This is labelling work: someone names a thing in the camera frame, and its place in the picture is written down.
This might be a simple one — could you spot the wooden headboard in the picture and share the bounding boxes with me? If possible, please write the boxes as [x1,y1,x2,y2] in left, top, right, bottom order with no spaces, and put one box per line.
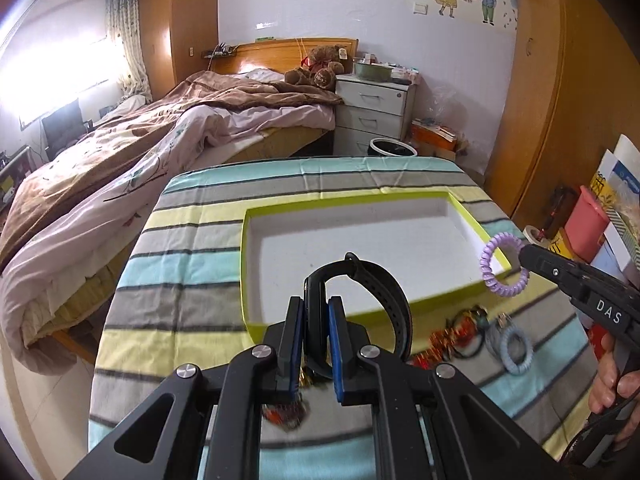
[208,37,358,75]

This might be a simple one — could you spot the floral curtain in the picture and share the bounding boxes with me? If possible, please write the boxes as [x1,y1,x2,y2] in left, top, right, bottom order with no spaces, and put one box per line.
[105,0,152,103]

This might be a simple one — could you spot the wooden wardrobe right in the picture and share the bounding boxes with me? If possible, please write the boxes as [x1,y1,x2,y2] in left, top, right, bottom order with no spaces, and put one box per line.
[485,0,639,228]

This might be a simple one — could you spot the purple spiral hair tie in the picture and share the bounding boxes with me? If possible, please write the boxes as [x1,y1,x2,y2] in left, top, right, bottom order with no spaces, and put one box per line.
[479,232,532,297]

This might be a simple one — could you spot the pink plastic bin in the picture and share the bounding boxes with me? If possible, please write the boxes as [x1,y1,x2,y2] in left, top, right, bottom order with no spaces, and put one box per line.
[564,185,610,262]

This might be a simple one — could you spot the wooden wardrobe by window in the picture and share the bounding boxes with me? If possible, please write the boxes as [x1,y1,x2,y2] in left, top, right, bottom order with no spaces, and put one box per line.
[139,0,218,100]

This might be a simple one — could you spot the brown teddy bear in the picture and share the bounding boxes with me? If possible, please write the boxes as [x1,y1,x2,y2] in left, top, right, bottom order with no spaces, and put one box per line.
[284,46,348,91]

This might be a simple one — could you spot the right hand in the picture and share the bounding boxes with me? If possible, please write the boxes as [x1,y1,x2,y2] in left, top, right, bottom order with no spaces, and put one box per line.
[588,333,640,450]

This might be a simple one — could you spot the grey flower hair tie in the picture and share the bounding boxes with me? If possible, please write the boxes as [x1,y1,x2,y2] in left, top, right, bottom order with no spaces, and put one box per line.
[482,312,516,361]

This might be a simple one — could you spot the orange book stack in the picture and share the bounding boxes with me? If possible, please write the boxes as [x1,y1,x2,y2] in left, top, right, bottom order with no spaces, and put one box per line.
[410,119,460,162]

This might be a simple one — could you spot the dark red bead bracelet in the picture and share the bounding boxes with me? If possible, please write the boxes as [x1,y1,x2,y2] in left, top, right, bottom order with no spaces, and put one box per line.
[260,393,310,432]

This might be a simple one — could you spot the red knot bracelet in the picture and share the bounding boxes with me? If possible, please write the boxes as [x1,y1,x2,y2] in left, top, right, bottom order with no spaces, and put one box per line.
[409,314,482,369]

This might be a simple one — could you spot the black office chair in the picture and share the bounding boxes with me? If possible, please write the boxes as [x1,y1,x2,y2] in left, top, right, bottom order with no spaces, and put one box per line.
[41,100,94,162]

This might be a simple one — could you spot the white nightstand drawers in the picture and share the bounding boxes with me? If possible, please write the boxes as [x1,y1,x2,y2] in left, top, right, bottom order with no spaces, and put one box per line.
[333,75,416,156]

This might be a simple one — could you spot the black smart band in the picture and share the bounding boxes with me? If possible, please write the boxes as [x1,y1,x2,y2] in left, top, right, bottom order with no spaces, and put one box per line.
[304,252,413,380]

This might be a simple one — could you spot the black bead hair tie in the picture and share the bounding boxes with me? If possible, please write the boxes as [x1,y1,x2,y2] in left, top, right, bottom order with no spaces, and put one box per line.
[447,304,490,361]

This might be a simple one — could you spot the green shallow box tray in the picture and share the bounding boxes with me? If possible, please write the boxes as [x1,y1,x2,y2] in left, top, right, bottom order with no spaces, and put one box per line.
[240,191,490,342]

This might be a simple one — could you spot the striped table cloth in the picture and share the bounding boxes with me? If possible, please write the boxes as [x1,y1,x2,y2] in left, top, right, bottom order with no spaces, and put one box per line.
[73,157,596,479]

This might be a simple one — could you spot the bed with pink quilt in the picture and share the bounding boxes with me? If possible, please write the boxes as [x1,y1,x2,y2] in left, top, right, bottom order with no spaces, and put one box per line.
[1,70,340,376]

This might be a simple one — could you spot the white trash bin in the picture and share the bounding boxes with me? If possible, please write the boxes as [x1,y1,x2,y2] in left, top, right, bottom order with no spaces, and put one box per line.
[367,138,418,157]

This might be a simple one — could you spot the light blue spiral hair tie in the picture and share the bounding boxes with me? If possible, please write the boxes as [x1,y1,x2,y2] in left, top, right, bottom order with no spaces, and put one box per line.
[499,326,535,376]

